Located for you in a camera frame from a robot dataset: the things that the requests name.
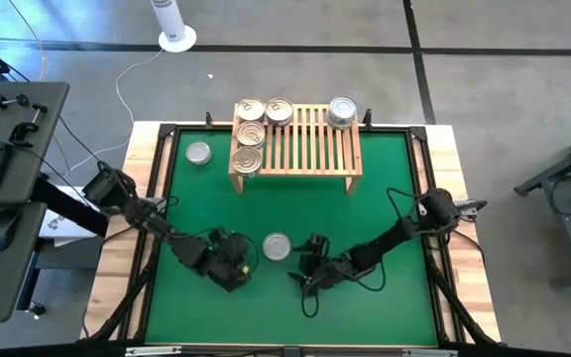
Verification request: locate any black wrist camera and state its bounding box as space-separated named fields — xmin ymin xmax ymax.
xmin=223 ymin=233 xmax=253 ymax=264
xmin=317 ymin=257 xmax=354 ymax=292

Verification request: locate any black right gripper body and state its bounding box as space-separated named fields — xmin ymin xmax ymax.
xmin=298 ymin=234 xmax=330 ymax=298

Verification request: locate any white printed box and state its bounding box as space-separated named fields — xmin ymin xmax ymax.
xmin=39 ymin=210 xmax=111 ymax=248

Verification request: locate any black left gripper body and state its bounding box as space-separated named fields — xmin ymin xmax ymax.
xmin=200 ymin=252 xmax=253 ymax=294

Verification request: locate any silver aluminium bar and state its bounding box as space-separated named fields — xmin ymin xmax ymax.
xmin=402 ymin=348 xmax=459 ymax=357
xmin=125 ymin=346 xmax=183 ymax=356

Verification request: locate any black aluminium table frame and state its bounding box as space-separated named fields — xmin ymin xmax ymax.
xmin=84 ymin=111 xmax=503 ymax=357

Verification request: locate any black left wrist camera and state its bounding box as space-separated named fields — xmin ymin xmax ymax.
xmin=223 ymin=233 xmax=253 ymax=264

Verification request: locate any wooden slatted shelf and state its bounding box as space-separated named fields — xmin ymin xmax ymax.
xmin=229 ymin=102 xmax=365 ymax=195

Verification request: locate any white floor cable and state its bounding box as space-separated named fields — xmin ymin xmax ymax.
xmin=64 ymin=47 xmax=167 ymax=178

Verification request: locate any green table mat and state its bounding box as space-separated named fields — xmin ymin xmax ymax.
xmin=144 ymin=127 xmax=439 ymax=347

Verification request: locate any black diagonal support beam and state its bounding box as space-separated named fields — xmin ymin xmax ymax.
xmin=30 ymin=176 xmax=111 ymax=238

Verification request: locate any black computer mouse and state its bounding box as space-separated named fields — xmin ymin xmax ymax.
xmin=0 ymin=209 xmax=22 ymax=252

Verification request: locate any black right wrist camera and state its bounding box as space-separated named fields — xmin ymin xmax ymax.
xmin=317 ymin=257 xmax=354 ymax=292

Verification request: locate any gold-lid red-blue label can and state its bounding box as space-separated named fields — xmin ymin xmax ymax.
xmin=236 ymin=120 xmax=268 ymax=149
xmin=236 ymin=96 xmax=267 ymax=123
xmin=231 ymin=146 xmax=265 ymax=179
xmin=264 ymin=96 xmax=295 ymax=128

